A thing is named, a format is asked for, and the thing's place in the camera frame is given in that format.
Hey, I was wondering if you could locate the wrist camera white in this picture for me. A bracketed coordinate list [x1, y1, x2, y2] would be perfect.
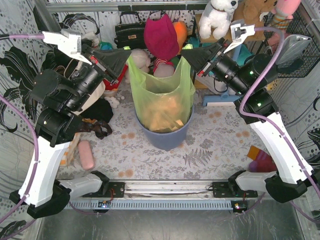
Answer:
[42, 29, 92, 65]
[223, 19, 255, 54]

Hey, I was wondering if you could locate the black leather handbag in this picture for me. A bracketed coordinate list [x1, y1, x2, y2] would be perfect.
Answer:
[114, 11, 147, 50]

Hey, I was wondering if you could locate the orange plush toy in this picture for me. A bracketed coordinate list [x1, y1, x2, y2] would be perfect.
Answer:
[173, 21, 188, 54]

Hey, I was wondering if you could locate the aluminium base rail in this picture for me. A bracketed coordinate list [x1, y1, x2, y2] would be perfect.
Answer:
[37, 178, 305, 213]

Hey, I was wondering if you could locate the silver foil pouch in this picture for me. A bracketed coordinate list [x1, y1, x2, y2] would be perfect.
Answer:
[275, 34, 312, 65]

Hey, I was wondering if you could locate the black hat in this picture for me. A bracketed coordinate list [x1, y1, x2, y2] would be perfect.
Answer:
[80, 98, 114, 123]

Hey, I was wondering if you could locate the black metal wooden shelf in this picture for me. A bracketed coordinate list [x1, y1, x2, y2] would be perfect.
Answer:
[190, 13, 266, 90]

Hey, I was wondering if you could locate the brown patterned sandal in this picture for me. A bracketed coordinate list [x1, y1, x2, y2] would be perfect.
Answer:
[76, 118, 113, 140]

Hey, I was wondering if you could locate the brown teddy bear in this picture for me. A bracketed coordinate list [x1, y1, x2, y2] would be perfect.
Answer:
[233, 0, 277, 28]

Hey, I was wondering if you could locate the blue trash bin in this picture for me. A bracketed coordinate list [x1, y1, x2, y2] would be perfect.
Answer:
[135, 105, 195, 152]

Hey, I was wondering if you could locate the pink plush toy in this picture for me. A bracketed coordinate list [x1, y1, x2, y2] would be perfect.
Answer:
[267, 0, 301, 30]

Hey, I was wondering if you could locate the black wire basket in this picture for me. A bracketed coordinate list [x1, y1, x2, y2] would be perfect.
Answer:
[264, 11, 320, 78]

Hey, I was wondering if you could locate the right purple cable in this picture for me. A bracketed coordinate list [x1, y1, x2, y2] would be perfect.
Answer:
[239, 26, 320, 225]

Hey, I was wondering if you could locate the colourful printed cloth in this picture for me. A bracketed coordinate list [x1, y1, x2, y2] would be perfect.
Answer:
[99, 41, 114, 50]

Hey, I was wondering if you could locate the green trash bag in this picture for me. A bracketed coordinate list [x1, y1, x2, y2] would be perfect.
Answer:
[126, 56, 195, 126]

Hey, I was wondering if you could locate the white dog plush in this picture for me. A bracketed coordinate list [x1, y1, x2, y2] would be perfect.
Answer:
[199, 0, 238, 40]

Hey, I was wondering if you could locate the magenta cloth bag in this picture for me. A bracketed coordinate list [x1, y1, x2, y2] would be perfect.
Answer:
[144, 13, 180, 60]

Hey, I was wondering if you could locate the cream canvas tote bag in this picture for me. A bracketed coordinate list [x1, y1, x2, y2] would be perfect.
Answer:
[72, 61, 105, 116]

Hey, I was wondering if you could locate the pink rolled cloth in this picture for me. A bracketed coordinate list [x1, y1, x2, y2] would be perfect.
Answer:
[78, 140, 95, 171]

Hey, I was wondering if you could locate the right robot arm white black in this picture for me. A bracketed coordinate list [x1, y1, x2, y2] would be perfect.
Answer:
[181, 38, 320, 203]

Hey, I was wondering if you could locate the purple striped sock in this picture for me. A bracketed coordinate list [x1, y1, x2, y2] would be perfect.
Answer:
[247, 145, 277, 173]

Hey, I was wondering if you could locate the orange checkered towel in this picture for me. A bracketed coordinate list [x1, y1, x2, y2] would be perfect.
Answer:
[60, 132, 81, 167]

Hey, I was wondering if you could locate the pink white plush doll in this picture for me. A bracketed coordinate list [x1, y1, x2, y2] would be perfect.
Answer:
[153, 58, 175, 78]

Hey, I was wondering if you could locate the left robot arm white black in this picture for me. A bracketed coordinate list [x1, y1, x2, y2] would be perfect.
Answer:
[9, 45, 131, 219]

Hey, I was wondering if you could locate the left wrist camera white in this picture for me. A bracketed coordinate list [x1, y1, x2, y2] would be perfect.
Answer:
[42, 29, 92, 65]

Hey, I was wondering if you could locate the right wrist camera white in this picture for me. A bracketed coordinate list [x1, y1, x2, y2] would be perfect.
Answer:
[223, 19, 255, 54]

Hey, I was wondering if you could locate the white sheep plush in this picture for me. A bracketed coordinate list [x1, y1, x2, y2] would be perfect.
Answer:
[130, 48, 151, 73]

